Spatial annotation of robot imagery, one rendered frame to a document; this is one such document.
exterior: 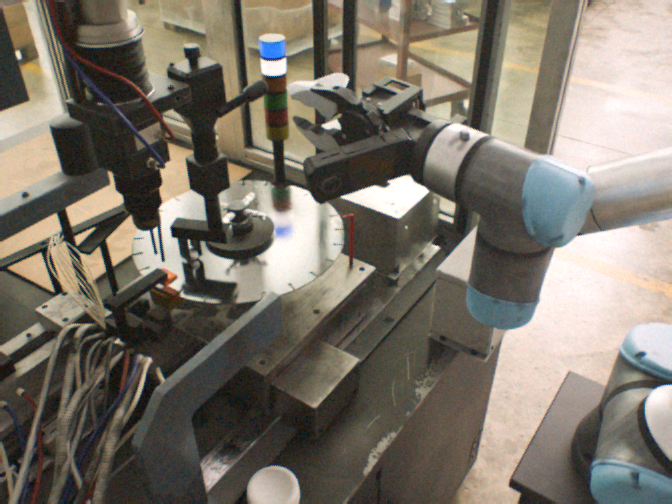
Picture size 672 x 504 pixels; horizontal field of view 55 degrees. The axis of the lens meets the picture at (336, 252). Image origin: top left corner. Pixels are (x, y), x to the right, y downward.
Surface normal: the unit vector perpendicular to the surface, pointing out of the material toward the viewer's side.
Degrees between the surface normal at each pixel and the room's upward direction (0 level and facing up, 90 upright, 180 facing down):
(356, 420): 0
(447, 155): 51
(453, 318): 90
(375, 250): 90
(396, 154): 94
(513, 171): 36
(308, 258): 0
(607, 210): 86
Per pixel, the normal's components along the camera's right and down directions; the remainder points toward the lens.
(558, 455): 0.00, -0.80
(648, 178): -0.63, -0.19
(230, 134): -0.57, 0.49
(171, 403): 0.82, 0.34
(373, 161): 0.33, 0.62
